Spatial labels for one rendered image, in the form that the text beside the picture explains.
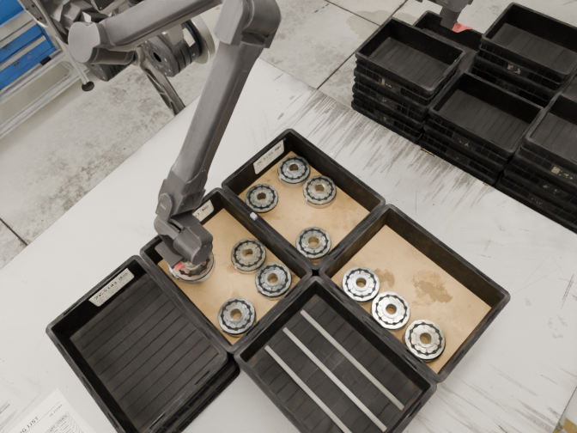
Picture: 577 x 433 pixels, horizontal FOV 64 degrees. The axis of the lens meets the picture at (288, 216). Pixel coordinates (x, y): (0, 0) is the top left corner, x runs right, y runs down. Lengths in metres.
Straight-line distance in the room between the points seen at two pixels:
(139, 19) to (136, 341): 0.83
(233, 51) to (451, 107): 1.66
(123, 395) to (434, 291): 0.87
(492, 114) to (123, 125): 2.00
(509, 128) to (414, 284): 1.17
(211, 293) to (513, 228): 0.98
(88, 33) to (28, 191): 1.96
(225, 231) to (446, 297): 0.67
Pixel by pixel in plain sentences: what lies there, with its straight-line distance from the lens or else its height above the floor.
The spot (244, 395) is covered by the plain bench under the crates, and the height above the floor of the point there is 0.70.
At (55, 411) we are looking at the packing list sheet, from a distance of 1.57.
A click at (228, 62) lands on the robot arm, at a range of 0.80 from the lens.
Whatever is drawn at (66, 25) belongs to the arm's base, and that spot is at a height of 1.46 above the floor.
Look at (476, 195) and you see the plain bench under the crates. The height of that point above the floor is 0.70.
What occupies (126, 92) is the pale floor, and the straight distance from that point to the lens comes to 3.11.
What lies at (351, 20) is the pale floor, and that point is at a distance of 3.31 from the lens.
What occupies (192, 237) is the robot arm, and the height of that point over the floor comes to 1.26.
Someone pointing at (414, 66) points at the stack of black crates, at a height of 0.49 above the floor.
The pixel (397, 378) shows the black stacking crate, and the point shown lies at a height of 0.83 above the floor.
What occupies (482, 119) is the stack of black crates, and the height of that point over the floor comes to 0.38.
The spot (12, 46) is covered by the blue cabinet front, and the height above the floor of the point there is 0.48.
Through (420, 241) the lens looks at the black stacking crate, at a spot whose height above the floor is 0.88.
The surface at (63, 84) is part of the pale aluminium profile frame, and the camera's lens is 3.12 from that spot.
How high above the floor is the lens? 2.07
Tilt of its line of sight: 61 degrees down
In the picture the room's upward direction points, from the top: 7 degrees counter-clockwise
